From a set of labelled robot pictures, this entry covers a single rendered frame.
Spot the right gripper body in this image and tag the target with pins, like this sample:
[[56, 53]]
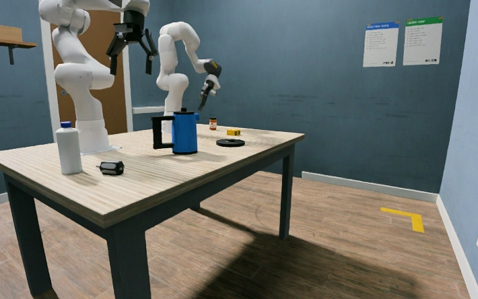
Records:
[[136, 18]]

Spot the small orange jar with dark lid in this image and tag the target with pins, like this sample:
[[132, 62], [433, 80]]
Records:
[[212, 123]]

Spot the black round disc with center stud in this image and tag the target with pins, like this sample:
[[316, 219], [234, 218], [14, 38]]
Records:
[[230, 142]]

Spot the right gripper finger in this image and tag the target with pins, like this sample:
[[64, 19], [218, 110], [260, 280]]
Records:
[[150, 54], [116, 46]]

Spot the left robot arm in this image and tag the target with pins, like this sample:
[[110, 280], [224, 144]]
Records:
[[176, 83]]

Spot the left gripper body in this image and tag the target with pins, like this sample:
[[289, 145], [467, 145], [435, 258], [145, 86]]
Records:
[[211, 84]]

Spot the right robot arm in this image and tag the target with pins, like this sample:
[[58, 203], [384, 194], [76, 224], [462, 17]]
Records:
[[80, 72]]

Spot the white plastic bottle with blue cap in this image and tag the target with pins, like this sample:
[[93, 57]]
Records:
[[69, 150]]

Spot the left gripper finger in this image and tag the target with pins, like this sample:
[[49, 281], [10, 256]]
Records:
[[203, 90], [203, 102]]

